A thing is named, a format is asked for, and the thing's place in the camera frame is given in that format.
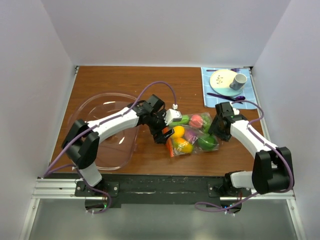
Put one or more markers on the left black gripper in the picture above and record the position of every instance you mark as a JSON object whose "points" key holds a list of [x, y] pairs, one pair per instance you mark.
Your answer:
{"points": [[159, 137]]}

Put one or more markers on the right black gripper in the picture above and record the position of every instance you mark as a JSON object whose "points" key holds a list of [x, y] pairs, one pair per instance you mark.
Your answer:
{"points": [[213, 129]]}

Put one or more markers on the clear zip top bag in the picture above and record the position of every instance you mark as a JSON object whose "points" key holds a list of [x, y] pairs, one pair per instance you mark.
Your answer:
{"points": [[204, 130]]}

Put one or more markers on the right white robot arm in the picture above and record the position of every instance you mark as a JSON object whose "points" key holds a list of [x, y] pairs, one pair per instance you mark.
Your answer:
{"points": [[272, 168]]}

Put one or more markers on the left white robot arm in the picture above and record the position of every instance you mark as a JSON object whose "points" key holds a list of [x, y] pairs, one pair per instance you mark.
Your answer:
{"points": [[83, 139]]}

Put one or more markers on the yellow fake lemon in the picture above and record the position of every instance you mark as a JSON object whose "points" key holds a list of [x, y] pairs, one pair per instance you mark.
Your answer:
{"points": [[178, 132]]}

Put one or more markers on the orange fake fruit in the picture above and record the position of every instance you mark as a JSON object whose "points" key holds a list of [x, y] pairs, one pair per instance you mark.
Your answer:
{"points": [[183, 146]]}

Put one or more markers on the green fake pepper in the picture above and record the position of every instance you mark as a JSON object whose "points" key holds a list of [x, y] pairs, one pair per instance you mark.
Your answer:
{"points": [[207, 142]]}

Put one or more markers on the pink fake peach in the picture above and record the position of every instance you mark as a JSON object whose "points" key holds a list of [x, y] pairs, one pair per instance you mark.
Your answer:
{"points": [[196, 121]]}

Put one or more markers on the purple fake onion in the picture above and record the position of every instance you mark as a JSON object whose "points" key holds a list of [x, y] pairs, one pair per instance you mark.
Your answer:
{"points": [[191, 136]]}

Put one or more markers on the purple spoon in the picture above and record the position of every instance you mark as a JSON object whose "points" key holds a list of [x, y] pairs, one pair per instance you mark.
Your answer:
{"points": [[238, 98]]}

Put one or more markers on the blue checkered cloth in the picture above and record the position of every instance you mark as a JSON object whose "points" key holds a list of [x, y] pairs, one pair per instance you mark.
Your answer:
{"points": [[210, 102]]}

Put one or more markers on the cream floral plate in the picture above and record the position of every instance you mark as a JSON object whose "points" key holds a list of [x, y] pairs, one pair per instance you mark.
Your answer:
{"points": [[220, 82]]}

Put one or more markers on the clear plastic bowl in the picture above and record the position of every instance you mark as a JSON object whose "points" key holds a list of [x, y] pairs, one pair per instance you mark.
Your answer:
{"points": [[116, 144]]}

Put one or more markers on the grey white mug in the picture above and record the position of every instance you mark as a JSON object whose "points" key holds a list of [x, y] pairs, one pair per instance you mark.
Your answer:
{"points": [[238, 82]]}

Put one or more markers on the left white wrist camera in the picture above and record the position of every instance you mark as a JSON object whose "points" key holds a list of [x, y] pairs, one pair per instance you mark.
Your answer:
{"points": [[172, 115]]}

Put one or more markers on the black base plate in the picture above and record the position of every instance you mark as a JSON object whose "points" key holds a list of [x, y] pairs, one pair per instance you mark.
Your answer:
{"points": [[123, 189]]}

